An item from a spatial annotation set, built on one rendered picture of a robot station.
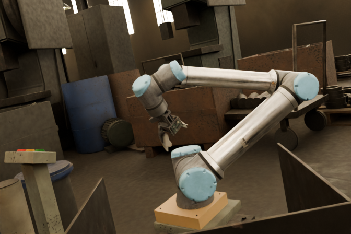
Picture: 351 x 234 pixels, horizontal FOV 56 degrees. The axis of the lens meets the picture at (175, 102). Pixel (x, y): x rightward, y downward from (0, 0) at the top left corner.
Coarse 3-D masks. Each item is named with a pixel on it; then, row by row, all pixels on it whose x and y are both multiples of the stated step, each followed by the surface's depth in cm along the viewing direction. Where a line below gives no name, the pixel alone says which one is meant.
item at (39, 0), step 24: (0, 0) 373; (24, 0) 370; (48, 0) 412; (0, 24) 374; (24, 24) 366; (48, 24) 404; (0, 48) 384; (24, 48) 414; (48, 48) 398; (0, 72) 405; (24, 72) 427; (48, 72) 434; (24, 96) 374; (48, 96) 414; (72, 144) 462
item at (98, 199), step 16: (288, 160) 43; (288, 176) 44; (304, 176) 38; (320, 176) 33; (96, 192) 44; (288, 192) 46; (304, 192) 39; (320, 192) 34; (336, 192) 30; (80, 208) 38; (96, 208) 42; (288, 208) 48; (304, 208) 40; (320, 208) 27; (336, 208) 27; (80, 224) 36; (96, 224) 41; (112, 224) 48; (240, 224) 27; (256, 224) 27; (272, 224) 27; (288, 224) 27; (304, 224) 27; (320, 224) 27; (336, 224) 27
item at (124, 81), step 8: (120, 72) 428; (128, 72) 432; (136, 72) 444; (112, 80) 428; (120, 80) 428; (128, 80) 432; (112, 88) 429; (120, 88) 429; (128, 88) 432; (112, 96) 431; (120, 96) 429; (128, 96) 432; (120, 104) 431; (120, 112) 433; (128, 112) 433; (128, 120) 434
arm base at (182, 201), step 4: (180, 192) 158; (180, 196) 158; (184, 196) 156; (212, 196) 159; (176, 200) 162; (180, 200) 158; (184, 200) 156; (188, 200) 155; (208, 200) 156; (212, 200) 158; (180, 204) 157; (184, 204) 156; (188, 204) 155; (192, 204) 154; (196, 204) 154; (200, 204) 154; (204, 204) 155; (208, 204) 156; (184, 208) 156; (188, 208) 155; (192, 208) 154; (196, 208) 154
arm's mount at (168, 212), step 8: (216, 192) 167; (224, 192) 166; (168, 200) 169; (216, 200) 159; (224, 200) 163; (160, 208) 161; (168, 208) 160; (176, 208) 158; (200, 208) 154; (208, 208) 152; (216, 208) 157; (160, 216) 159; (168, 216) 156; (176, 216) 153; (184, 216) 150; (192, 216) 148; (200, 216) 147; (208, 216) 151; (176, 224) 154; (184, 224) 151; (192, 224) 148; (200, 224) 146
